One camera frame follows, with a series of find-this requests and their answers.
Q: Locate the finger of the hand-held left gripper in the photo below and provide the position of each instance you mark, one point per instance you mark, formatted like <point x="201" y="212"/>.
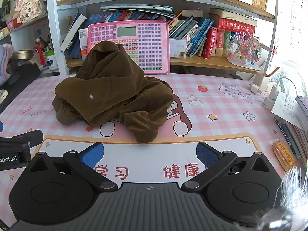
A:
<point x="1" y="126"/>
<point x="24" y="139"/>

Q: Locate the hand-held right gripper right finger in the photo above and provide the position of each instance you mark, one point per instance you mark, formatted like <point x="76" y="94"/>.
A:
<point x="207" y="154"/>

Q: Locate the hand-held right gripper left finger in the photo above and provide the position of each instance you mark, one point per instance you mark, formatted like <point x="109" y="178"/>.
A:
<point x="92" y="154"/>

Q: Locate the white wrist watch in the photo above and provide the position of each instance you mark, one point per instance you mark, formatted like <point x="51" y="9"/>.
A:
<point x="3" y="94"/>

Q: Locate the pink checked desk mat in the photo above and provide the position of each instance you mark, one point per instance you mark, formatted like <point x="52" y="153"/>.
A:
<point x="216" y="115"/>

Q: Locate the black board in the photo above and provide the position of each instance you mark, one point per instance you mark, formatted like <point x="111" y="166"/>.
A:
<point x="21" y="81"/>

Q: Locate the lilac folded cloth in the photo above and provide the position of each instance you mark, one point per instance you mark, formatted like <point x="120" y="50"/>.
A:
<point x="4" y="60"/>

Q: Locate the brass bowl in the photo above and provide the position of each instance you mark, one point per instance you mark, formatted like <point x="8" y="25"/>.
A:
<point x="22" y="54"/>

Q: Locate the orange biscuit packet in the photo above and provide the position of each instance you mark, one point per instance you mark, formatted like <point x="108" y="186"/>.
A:
<point x="284" y="155"/>

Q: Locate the white jar with green lid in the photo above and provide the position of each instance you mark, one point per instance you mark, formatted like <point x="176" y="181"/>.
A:
<point x="51" y="61"/>

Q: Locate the red tassel charm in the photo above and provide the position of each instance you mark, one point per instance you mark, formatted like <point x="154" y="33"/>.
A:
<point x="41" y="53"/>

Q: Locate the white paper note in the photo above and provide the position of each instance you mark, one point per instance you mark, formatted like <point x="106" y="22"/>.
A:
<point x="286" y="110"/>

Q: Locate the white power adapter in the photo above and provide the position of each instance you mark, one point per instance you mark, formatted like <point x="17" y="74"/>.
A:
<point x="264" y="83"/>

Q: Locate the stack of notebooks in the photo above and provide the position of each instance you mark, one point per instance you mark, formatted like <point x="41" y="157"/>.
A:
<point x="298" y="134"/>

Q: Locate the bunch of pens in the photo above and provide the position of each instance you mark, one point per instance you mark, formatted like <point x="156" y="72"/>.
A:
<point x="44" y="43"/>

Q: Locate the white card box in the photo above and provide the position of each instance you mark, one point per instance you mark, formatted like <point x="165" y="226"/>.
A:
<point x="178" y="48"/>

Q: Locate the red standing dictionary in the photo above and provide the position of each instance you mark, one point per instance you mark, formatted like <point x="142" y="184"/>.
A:
<point x="220" y="42"/>
<point x="209" y="43"/>

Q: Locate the colourful bead tree ornament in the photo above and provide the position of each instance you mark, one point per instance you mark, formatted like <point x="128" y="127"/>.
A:
<point x="245" y="49"/>

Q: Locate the green spined book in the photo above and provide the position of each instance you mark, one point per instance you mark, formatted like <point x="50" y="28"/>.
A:
<point x="227" y="43"/>

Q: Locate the blue and orange box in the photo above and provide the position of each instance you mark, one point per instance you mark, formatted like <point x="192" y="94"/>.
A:
<point x="82" y="42"/>

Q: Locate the thick white leaning book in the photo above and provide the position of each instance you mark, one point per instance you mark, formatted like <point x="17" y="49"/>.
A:
<point x="72" y="32"/>

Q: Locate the row of thin teal books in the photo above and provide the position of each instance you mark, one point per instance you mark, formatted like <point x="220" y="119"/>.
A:
<point x="199" y="36"/>

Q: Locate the green plant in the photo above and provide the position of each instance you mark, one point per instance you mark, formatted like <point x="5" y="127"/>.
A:
<point x="6" y="4"/>

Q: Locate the pink keyboard learning toy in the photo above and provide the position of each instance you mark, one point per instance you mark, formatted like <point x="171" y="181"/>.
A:
<point x="149" y="43"/>

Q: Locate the pink paper charm ornament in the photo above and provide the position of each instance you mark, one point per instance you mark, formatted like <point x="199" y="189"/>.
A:
<point x="28" y="3"/>

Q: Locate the red thick lying book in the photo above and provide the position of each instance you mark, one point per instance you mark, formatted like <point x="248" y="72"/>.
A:
<point x="237" y="26"/>

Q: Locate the row of blue books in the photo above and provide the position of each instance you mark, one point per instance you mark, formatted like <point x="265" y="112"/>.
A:
<point x="101" y="18"/>

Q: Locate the beige thick book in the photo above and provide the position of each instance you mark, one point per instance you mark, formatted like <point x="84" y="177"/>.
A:
<point x="231" y="14"/>

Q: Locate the wall chart poster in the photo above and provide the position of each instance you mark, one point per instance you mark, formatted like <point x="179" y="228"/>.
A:
<point x="298" y="7"/>

